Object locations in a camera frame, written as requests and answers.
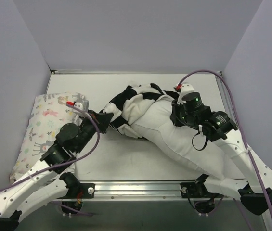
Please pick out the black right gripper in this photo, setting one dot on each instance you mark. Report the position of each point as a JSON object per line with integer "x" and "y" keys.
{"x": 175, "y": 115}

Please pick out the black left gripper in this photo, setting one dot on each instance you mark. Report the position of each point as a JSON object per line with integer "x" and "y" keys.
{"x": 99, "y": 120}

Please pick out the black white checkered pillowcase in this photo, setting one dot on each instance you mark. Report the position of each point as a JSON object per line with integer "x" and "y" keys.
{"x": 132, "y": 103}

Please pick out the white pillow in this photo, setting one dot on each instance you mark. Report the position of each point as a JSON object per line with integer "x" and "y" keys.
{"x": 176, "y": 143}

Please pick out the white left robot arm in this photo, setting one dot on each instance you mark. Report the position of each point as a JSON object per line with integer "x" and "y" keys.
{"x": 48, "y": 180}

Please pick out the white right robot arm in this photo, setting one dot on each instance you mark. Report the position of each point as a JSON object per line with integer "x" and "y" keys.
{"x": 255, "y": 190}

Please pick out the animal print pillow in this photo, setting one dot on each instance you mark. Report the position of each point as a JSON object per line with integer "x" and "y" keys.
{"x": 48, "y": 115}

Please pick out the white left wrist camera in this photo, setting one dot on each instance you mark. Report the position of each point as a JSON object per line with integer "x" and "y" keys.
{"x": 79, "y": 107}

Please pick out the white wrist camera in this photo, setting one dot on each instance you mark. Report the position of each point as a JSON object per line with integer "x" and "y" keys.
{"x": 79, "y": 107}
{"x": 184, "y": 88}

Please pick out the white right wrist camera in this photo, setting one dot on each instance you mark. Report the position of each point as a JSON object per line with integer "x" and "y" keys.
{"x": 184, "y": 88}

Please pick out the aluminium right frame rail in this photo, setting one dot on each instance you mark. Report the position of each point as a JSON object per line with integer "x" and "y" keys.
{"x": 226, "y": 97}

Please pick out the aluminium frame rail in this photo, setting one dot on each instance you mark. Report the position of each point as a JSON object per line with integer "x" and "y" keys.
{"x": 168, "y": 190}
{"x": 86, "y": 72}
{"x": 226, "y": 97}

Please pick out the aluminium back frame rail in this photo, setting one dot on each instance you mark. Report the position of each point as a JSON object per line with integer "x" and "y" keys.
{"x": 86, "y": 72}

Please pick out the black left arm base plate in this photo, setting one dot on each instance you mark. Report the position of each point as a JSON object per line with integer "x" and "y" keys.
{"x": 82, "y": 190}

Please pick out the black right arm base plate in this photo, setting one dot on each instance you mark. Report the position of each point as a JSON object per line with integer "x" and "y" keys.
{"x": 193, "y": 190}

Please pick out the aluminium front frame rail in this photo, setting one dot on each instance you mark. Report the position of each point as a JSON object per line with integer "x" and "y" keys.
{"x": 168, "y": 190}

